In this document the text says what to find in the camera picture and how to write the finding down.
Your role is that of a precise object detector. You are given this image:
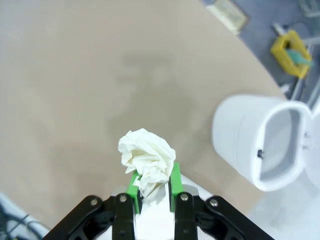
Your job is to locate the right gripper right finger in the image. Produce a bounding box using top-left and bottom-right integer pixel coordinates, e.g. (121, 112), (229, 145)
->
(168, 161), (276, 240)

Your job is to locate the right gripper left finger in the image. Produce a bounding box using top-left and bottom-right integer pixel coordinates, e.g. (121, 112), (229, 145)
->
(43, 169), (144, 240)

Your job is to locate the white paper ball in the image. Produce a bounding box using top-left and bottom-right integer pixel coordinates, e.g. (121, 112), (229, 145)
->
(117, 128), (177, 207)

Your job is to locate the white lidded trash bin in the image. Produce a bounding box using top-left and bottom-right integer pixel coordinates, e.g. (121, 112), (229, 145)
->
(211, 94), (320, 193)

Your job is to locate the yellow recycling bin bag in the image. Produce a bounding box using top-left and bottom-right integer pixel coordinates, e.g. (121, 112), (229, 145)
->
(270, 29), (313, 79)

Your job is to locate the teal green scrap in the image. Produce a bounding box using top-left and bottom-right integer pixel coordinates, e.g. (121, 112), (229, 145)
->
(286, 47), (316, 67)

